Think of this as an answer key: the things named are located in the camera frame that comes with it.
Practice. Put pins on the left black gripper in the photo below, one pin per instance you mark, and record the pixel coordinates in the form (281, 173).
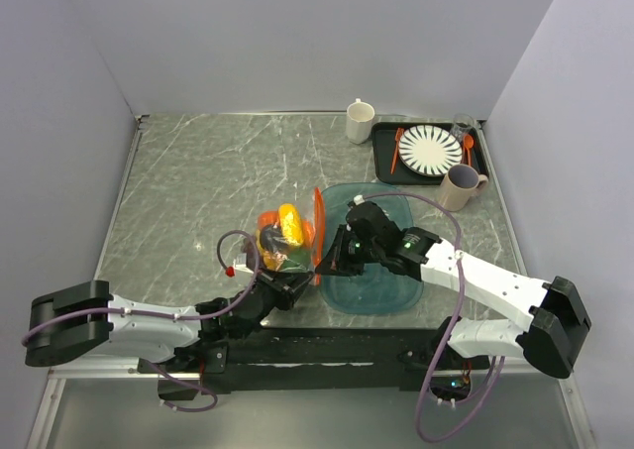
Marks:
(285, 284)

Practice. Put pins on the green lime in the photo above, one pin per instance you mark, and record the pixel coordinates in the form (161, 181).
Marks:
(301, 257)

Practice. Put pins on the clear zip top bag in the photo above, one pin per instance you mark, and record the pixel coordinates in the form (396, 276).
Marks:
(311, 208)

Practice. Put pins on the textured orange tangerine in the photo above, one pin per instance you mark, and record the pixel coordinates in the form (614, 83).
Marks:
(268, 218)

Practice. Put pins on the striped white plate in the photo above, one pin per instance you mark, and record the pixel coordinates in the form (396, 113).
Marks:
(429, 150)

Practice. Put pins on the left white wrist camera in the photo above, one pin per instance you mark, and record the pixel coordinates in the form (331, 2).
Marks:
(243, 265)

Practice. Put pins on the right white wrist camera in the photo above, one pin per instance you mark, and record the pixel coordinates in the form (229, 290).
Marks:
(356, 201)

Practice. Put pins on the orange plastic spoon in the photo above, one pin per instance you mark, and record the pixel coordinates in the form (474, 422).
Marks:
(468, 144)

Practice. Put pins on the yellow pear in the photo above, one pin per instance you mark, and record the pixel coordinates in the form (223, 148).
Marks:
(273, 261)

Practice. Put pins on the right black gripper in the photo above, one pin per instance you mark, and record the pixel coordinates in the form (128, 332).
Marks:
(332, 264)

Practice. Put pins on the beige mug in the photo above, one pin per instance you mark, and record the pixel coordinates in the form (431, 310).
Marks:
(460, 184)

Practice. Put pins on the dark purple plum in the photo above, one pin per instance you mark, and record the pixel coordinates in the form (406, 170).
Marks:
(272, 239)

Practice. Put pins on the clear drinking glass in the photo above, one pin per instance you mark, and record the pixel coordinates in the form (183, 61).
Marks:
(461, 126)

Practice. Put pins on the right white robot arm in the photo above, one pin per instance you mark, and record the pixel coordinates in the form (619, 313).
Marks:
(543, 322)

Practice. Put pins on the yellow corn cob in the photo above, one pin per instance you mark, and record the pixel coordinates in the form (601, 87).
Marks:
(290, 222)

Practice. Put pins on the orange plastic fork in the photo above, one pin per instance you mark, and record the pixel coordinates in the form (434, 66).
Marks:
(395, 156)

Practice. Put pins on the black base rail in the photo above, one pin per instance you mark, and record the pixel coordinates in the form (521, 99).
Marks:
(248, 357)

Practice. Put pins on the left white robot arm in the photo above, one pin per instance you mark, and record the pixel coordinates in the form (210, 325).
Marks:
(89, 319)

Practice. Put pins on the dark red grape bunch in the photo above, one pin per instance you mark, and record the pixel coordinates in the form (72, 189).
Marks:
(252, 253)

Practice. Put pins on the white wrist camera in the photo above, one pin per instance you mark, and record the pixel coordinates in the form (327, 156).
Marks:
(243, 265)
(356, 201)

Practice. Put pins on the white ceramic mug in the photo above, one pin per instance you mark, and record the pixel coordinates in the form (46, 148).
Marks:
(359, 120)

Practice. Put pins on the smooth orange persimmon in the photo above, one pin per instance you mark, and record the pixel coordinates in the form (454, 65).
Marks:
(308, 232)

